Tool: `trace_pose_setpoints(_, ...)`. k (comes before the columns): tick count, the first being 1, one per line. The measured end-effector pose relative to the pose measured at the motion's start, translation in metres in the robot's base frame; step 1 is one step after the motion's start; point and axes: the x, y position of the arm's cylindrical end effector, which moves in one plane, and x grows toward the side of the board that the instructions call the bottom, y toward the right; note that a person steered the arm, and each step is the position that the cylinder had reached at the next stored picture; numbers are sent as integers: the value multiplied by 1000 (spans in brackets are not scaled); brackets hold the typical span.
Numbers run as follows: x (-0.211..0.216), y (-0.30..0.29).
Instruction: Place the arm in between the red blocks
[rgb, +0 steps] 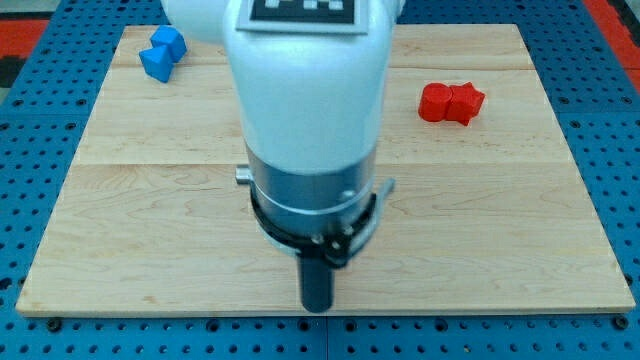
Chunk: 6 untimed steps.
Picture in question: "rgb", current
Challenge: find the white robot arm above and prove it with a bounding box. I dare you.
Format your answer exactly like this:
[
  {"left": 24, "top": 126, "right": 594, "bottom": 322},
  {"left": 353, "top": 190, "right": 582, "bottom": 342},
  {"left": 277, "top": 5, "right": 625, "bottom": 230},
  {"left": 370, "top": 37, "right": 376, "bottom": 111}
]
[{"left": 162, "top": 0, "right": 404, "bottom": 250}]

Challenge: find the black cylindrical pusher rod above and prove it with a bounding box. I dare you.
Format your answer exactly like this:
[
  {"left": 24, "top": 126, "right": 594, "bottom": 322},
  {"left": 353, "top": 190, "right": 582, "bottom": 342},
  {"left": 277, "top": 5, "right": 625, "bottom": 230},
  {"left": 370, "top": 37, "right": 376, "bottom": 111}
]
[{"left": 298, "top": 257, "right": 334, "bottom": 313}]

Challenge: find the red cylinder block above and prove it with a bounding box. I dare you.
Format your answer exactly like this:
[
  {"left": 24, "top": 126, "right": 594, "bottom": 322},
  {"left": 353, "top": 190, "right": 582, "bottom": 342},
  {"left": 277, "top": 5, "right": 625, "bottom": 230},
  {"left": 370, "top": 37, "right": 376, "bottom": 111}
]
[{"left": 418, "top": 83, "right": 453, "bottom": 122}]

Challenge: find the black white fiducial tag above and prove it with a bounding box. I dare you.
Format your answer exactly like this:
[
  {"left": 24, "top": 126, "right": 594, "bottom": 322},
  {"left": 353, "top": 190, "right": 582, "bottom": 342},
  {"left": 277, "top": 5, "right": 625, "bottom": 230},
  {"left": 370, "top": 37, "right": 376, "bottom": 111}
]
[{"left": 236, "top": 0, "right": 369, "bottom": 34}]

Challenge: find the red star block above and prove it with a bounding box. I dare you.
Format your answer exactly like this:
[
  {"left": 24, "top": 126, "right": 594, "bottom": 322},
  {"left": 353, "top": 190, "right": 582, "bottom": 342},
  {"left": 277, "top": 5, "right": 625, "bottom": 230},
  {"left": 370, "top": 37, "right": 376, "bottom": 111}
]
[{"left": 445, "top": 82, "right": 486, "bottom": 126}]

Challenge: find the light wooden board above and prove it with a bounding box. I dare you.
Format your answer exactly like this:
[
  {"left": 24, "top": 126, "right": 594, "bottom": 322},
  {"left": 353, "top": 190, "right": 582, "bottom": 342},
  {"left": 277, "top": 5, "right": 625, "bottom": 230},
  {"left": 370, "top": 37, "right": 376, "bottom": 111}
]
[{"left": 16, "top": 24, "right": 636, "bottom": 318}]

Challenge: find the blue angular block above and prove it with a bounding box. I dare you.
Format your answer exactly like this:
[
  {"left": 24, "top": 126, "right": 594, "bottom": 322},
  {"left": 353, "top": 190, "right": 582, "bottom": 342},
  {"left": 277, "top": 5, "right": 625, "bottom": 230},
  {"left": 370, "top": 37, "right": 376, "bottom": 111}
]
[{"left": 139, "top": 45, "right": 174, "bottom": 83}]

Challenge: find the blue cube block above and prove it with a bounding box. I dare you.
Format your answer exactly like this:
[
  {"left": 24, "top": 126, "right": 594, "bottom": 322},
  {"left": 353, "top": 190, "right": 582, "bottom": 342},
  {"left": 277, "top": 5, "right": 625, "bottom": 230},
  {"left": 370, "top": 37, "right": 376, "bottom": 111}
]
[{"left": 150, "top": 25, "right": 187, "bottom": 63}]

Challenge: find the black clamp ring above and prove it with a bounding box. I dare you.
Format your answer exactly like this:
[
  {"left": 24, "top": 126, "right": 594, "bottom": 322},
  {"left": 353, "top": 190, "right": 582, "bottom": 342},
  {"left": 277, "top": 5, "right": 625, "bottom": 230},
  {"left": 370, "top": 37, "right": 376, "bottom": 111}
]
[{"left": 249, "top": 178, "right": 396, "bottom": 270}]

